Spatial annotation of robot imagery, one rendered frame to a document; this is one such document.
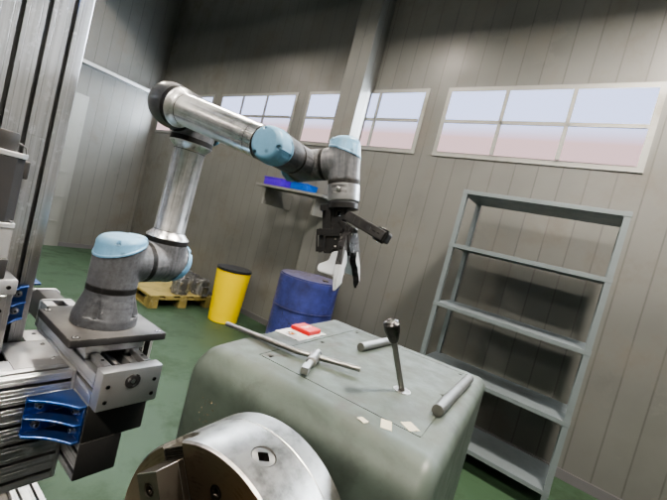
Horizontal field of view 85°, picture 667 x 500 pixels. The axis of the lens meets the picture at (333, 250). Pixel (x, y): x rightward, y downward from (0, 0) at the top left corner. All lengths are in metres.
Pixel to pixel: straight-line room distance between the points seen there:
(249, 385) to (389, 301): 3.59
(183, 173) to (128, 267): 0.29
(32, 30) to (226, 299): 4.14
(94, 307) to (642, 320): 3.63
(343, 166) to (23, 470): 0.99
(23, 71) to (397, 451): 1.08
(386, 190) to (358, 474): 3.96
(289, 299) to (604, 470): 3.00
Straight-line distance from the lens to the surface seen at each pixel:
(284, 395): 0.67
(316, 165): 0.87
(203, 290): 5.58
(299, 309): 3.74
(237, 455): 0.53
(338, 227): 0.84
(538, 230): 3.85
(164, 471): 0.56
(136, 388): 1.02
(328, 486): 0.58
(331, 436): 0.63
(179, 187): 1.12
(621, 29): 4.44
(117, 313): 1.06
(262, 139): 0.78
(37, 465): 1.19
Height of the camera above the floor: 1.54
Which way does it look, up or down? 3 degrees down
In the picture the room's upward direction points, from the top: 14 degrees clockwise
